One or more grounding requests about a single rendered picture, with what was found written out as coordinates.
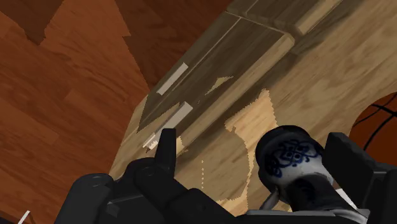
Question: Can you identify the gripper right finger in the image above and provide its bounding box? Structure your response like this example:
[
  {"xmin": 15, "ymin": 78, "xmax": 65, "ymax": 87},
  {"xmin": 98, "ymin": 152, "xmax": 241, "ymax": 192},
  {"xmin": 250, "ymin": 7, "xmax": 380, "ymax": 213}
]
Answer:
[{"xmin": 322, "ymin": 132, "xmax": 397, "ymax": 224}]

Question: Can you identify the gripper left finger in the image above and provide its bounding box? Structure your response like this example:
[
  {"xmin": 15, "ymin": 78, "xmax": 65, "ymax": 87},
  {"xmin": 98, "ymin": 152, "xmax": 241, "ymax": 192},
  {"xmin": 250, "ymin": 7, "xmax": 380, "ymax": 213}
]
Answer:
[{"xmin": 54, "ymin": 128, "xmax": 202, "ymax": 224}]

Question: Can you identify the orange basketball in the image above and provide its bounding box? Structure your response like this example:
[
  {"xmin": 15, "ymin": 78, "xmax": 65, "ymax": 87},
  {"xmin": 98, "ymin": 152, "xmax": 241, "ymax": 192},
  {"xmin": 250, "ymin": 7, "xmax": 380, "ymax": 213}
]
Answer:
[{"xmin": 348, "ymin": 92, "xmax": 397, "ymax": 167}]

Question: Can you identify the white and blue porcelain vase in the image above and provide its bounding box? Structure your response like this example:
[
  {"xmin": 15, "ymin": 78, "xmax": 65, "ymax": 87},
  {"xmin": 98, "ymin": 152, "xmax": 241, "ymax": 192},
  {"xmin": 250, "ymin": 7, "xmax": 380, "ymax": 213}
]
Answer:
[{"xmin": 254, "ymin": 125, "xmax": 370, "ymax": 224}]

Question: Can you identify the wooden chest of drawers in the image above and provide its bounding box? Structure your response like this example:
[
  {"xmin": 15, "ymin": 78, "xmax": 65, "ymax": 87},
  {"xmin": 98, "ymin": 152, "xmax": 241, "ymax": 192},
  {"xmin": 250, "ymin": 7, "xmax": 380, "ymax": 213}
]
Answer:
[{"xmin": 108, "ymin": 0, "xmax": 397, "ymax": 218}]

